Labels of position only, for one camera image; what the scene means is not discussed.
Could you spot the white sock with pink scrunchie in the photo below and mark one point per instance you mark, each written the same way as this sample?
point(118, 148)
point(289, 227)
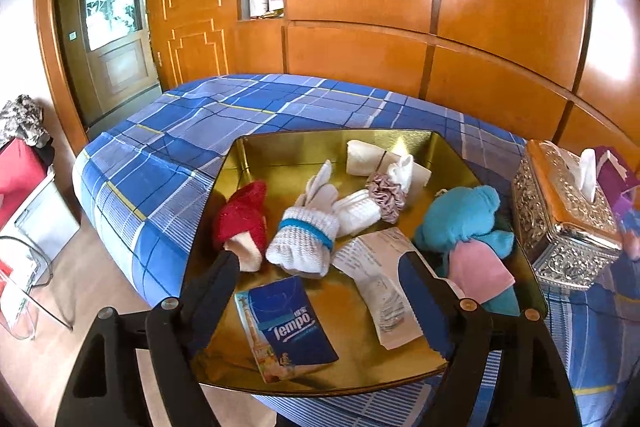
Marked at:
point(355, 212)

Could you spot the gold metal tray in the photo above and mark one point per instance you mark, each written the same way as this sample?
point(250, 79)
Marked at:
point(350, 337)

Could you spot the mauve hair scrunchie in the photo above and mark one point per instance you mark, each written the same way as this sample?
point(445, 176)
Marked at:
point(385, 197)

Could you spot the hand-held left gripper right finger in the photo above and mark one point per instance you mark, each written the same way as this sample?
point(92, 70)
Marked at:
point(416, 283)

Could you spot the patterned grey cloth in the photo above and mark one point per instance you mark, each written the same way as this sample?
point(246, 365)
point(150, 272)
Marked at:
point(20, 119)

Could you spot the red and cream cloth bundle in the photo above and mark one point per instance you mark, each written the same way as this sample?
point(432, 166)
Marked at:
point(240, 212)

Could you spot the red box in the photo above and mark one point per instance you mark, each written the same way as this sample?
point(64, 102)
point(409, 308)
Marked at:
point(17, 177)

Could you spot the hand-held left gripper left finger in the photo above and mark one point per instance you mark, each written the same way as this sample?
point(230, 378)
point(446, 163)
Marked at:
point(220, 289)

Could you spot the purple packet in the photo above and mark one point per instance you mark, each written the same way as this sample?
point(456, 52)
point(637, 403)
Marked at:
point(615, 177)

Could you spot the blue plaid bed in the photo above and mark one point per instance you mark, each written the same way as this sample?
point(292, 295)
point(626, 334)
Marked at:
point(165, 147)

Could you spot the clear glass side table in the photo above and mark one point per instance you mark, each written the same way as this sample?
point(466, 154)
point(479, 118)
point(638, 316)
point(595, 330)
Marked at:
point(40, 227)

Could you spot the cream folded cloth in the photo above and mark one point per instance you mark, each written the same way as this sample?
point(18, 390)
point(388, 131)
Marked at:
point(365, 157)

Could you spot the wooden door with glass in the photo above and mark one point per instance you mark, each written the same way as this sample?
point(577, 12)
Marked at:
point(112, 32)

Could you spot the paper receipt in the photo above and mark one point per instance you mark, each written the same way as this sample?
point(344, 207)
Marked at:
point(380, 287)

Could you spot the teal cloth bundle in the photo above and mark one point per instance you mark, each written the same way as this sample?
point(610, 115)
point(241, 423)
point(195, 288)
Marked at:
point(455, 217)

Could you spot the small white cloth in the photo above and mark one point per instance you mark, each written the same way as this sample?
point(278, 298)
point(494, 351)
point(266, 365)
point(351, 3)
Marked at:
point(401, 172)

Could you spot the white tissue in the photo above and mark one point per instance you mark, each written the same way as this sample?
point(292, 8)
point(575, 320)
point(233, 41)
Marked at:
point(588, 174)

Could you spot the white knit bundle teal band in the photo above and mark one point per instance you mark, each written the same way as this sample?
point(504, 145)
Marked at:
point(300, 237)

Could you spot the blue tissue packet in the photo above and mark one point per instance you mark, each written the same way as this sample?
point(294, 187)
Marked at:
point(290, 327)

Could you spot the silver ornate tissue box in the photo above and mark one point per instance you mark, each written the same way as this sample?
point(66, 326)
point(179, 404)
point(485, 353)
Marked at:
point(555, 207)

